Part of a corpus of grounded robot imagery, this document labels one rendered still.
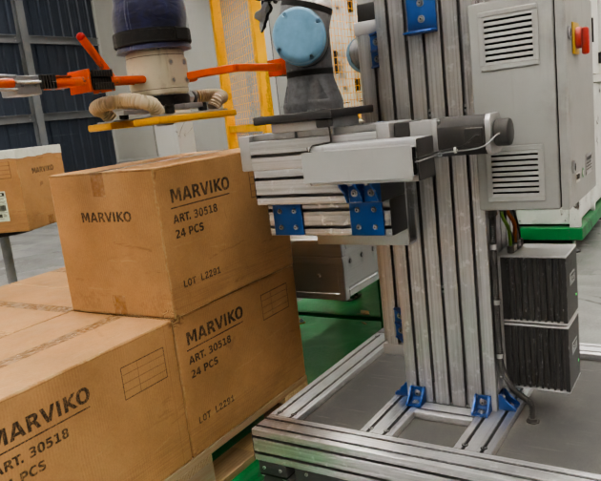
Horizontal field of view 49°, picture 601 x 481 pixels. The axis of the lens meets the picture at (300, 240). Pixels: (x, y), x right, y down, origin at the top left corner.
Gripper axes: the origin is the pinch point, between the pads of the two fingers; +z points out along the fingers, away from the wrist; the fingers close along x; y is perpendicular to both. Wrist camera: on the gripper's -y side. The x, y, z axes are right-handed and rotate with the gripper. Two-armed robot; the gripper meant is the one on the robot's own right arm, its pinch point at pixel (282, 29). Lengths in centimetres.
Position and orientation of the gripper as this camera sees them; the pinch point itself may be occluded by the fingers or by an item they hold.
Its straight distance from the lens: 214.4
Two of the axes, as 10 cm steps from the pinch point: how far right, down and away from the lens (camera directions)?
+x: 8.4, 0.1, -5.5
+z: 1.1, 9.8, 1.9
